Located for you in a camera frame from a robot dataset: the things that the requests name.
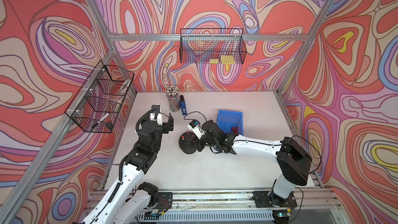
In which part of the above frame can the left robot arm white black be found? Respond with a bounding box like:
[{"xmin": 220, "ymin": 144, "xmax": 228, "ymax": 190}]
[{"xmin": 82, "ymin": 105, "xmax": 174, "ymax": 224}]

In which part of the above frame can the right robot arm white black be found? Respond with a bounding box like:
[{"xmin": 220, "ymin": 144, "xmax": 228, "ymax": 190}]
[{"xmin": 180, "ymin": 120, "xmax": 313, "ymax": 207}]

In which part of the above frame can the black dome with screws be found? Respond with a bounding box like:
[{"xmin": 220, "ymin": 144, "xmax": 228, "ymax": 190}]
[{"xmin": 178, "ymin": 131, "xmax": 197, "ymax": 155}]

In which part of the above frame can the blue stapler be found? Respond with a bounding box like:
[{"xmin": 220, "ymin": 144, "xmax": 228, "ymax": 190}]
[{"xmin": 180, "ymin": 95, "xmax": 188, "ymax": 116}]

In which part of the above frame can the clear pencil holder with pencils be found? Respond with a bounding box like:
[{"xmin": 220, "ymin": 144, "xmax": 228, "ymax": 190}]
[{"xmin": 165, "ymin": 86, "xmax": 180, "ymax": 112}]

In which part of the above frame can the blue plastic bin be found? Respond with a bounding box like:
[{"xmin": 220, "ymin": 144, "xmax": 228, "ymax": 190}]
[{"xmin": 217, "ymin": 110, "xmax": 244, "ymax": 135}]

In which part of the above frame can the white marker in basket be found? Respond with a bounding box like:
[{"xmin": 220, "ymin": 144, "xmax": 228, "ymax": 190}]
[{"xmin": 91, "ymin": 113, "xmax": 109, "ymax": 129}]

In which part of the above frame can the yellow block in basket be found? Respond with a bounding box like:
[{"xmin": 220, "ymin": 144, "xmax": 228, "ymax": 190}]
[{"xmin": 220, "ymin": 56, "xmax": 235, "ymax": 64}]

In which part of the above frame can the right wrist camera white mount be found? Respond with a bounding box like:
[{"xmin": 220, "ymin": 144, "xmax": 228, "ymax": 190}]
[{"xmin": 187, "ymin": 119, "xmax": 204, "ymax": 140}]

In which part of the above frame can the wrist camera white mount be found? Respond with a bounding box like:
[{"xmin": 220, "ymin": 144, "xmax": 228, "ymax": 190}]
[
  {"xmin": 187, "ymin": 119, "xmax": 204, "ymax": 140},
  {"xmin": 149, "ymin": 104, "xmax": 163, "ymax": 126}
]

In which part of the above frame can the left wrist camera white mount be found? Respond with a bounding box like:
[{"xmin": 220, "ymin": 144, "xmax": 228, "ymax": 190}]
[{"xmin": 149, "ymin": 104, "xmax": 163, "ymax": 126}]

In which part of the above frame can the black wire basket on left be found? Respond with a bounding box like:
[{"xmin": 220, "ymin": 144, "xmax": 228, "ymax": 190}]
[{"xmin": 65, "ymin": 61, "xmax": 135, "ymax": 133}]

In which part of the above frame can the black wire basket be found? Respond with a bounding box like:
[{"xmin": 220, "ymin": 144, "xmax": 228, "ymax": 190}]
[
  {"xmin": 65, "ymin": 61, "xmax": 135, "ymax": 133},
  {"xmin": 179, "ymin": 27, "xmax": 247, "ymax": 65}
]

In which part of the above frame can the black wire basket at back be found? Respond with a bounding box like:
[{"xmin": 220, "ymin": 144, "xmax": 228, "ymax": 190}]
[{"xmin": 179, "ymin": 27, "xmax": 247, "ymax": 65}]

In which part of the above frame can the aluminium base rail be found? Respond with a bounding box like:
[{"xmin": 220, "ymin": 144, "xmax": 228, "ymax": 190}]
[{"xmin": 132, "ymin": 187, "xmax": 349, "ymax": 224}]

